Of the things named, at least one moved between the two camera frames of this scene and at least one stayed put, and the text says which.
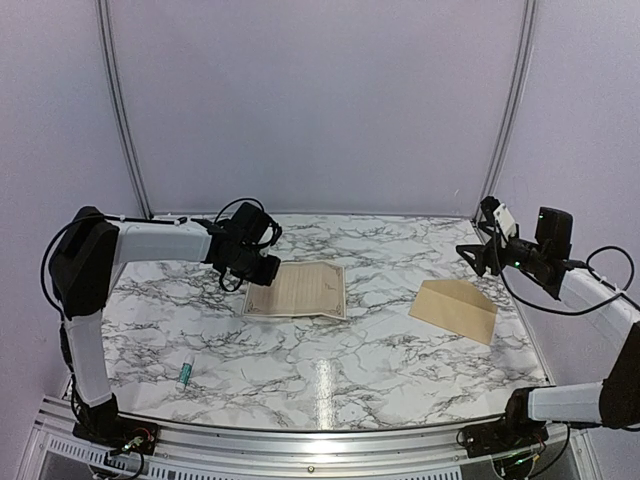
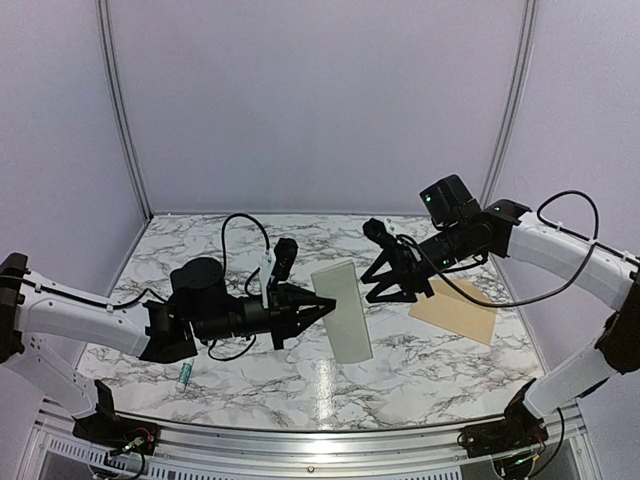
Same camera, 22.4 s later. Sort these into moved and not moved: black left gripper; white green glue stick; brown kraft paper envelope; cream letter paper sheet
Moved: cream letter paper sheet; black left gripper
Not moved: white green glue stick; brown kraft paper envelope
